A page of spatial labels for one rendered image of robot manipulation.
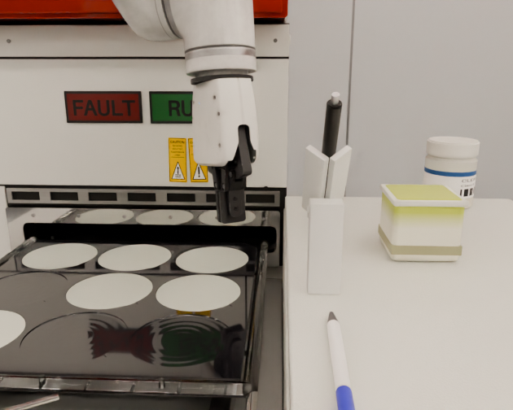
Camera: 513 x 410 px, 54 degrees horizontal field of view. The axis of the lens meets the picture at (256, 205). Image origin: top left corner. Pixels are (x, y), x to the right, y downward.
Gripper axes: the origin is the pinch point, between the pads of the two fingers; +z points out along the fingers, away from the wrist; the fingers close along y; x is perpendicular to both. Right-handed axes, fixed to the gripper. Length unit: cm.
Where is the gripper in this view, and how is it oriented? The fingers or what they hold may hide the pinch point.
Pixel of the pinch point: (230, 206)
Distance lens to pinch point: 62.5
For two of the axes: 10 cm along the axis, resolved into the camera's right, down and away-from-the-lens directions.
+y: 4.6, 1.0, -8.8
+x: 8.9, -1.2, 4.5
